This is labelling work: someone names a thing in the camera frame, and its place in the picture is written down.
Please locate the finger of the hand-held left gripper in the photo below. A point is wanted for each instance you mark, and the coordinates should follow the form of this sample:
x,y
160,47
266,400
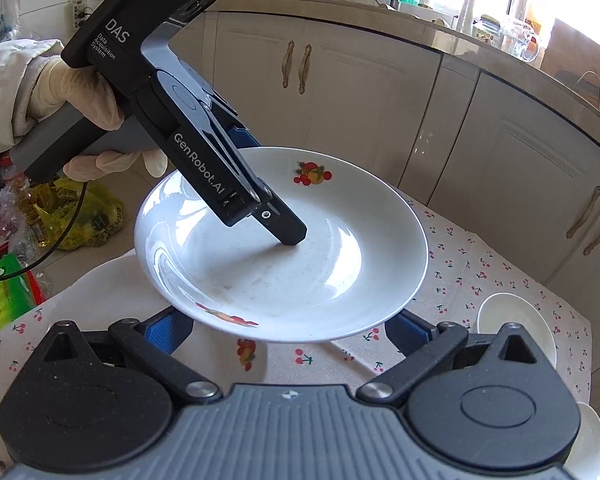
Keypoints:
x,y
285,227
241,137

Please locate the glass pitcher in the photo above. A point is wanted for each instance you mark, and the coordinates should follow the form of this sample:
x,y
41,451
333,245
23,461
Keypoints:
x,y
520,35

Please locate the white fruit print plate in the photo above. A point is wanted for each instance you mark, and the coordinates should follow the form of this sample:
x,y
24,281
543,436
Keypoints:
x,y
305,285
105,295

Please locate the clear plastic bags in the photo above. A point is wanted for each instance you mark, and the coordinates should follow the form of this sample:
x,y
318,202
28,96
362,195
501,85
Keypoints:
x,y
0,210

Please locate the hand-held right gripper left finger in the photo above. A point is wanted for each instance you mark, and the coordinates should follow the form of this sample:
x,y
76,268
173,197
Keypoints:
x,y
172,332

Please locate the person's left hand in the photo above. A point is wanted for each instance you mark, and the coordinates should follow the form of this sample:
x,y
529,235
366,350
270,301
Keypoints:
x,y
75,95

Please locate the person's left forearm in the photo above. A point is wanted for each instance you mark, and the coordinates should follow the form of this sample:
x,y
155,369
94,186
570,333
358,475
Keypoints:
x,y
5,85

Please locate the green package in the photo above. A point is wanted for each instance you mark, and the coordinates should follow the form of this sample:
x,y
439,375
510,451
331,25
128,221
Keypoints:
x,y
5,290

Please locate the brown cutting board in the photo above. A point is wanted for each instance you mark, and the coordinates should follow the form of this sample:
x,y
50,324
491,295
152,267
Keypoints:
x,y
580,55

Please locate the white wall socket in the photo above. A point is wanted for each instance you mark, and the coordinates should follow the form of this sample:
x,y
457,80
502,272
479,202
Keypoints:
x,y
81,12

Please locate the printed glass jar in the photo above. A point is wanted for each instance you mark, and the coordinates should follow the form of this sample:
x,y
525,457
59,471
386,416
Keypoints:
x,y
487,29

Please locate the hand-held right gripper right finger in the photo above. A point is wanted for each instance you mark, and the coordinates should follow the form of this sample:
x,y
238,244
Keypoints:
x,y
410,335

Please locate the cherry print tablecloth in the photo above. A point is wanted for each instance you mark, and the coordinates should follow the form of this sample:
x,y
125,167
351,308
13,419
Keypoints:
x,y
460,270

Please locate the white kitchen cabinets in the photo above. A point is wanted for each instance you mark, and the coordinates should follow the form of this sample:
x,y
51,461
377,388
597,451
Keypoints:
x,y
370,110

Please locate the yellow plastic bag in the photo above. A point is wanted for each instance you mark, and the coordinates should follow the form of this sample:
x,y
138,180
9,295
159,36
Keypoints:
x,y
95,215

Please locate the white slim bottle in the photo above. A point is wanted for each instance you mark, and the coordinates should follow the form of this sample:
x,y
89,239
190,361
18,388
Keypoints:
x,y
467,7

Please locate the white pink flower bowl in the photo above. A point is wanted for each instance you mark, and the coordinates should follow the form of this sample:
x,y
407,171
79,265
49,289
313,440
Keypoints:
x,y
515,325
590,440

